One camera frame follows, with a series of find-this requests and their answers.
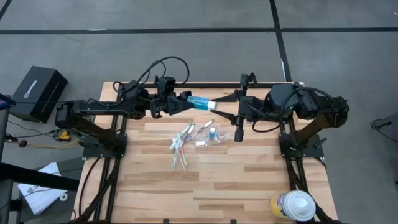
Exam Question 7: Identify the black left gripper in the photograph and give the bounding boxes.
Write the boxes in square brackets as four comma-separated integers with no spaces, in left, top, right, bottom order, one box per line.
[150,91,195,119]

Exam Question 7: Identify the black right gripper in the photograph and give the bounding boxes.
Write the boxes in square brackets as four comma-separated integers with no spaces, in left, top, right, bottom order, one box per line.
[210,90,268,142]

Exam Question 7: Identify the purple toothbrush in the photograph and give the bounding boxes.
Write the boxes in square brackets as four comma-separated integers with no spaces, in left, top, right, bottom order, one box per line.
[193,119,215,135]

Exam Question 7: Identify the clear plastic zip bag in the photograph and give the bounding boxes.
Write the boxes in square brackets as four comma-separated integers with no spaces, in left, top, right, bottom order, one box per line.
[192,124,233,147]

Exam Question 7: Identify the yellow wipes canister white lid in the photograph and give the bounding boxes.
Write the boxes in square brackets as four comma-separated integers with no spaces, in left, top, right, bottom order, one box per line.
[269,190,317,222]

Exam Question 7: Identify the yellow connector plug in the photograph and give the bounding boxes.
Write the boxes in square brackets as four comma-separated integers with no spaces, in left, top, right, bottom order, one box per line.
[57,129,71,142]

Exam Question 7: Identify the black cardboard box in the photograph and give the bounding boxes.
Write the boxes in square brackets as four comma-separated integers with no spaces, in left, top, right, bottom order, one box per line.
[9,65,69,124]

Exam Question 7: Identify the black stand bar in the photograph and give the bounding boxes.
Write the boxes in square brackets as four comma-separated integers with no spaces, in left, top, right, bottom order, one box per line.
[0,162,80,192]

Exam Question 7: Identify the white paper sheets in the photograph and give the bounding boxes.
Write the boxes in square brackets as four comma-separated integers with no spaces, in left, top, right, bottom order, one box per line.
[17,161,68,216]

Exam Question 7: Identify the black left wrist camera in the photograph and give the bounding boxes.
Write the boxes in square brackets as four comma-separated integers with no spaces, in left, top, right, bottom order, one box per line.
[157,76,177,95]

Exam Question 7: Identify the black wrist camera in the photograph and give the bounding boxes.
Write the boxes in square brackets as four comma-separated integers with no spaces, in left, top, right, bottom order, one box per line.
[157,76,177,95]
[240,73,250,91]

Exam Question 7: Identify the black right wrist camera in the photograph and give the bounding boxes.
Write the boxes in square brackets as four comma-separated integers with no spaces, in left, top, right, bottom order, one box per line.
[240,73,250,91]

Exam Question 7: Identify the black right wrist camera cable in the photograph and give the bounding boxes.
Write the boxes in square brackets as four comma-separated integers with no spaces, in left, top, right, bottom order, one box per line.
[251,119,282,133]

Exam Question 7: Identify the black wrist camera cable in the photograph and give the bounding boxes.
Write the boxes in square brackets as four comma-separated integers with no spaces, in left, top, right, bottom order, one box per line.
[251,119,282,133]
[136,55,190,86]

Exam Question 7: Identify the black left wrist camera cable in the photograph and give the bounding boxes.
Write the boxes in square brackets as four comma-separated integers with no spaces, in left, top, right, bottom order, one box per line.
[136,55,190,86]

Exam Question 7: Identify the yellow floor cable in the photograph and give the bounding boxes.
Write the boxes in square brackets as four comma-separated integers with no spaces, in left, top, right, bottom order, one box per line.
[26,138,81,149]

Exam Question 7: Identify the black floor cable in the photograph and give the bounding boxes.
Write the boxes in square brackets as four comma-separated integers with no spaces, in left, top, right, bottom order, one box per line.
[0,119,60,144]

